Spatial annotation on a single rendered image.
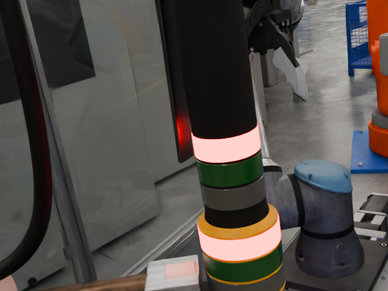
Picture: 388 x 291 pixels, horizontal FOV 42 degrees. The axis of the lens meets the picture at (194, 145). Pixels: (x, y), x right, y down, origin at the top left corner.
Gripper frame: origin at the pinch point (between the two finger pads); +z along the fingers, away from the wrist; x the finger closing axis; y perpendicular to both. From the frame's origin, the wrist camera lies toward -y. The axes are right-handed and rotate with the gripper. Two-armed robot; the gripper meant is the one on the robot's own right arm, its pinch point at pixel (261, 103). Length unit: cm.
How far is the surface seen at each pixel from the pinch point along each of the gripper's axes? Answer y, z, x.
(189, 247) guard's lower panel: 30, 54, 45
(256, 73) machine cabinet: 374, 83, 203
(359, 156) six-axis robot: 322, 144, 87
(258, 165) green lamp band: -51, -12, -27
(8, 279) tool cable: -58, -7, -14
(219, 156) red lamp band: -52, -13, -26
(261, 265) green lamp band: -52, -7, -27
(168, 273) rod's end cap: -53, -7, -22
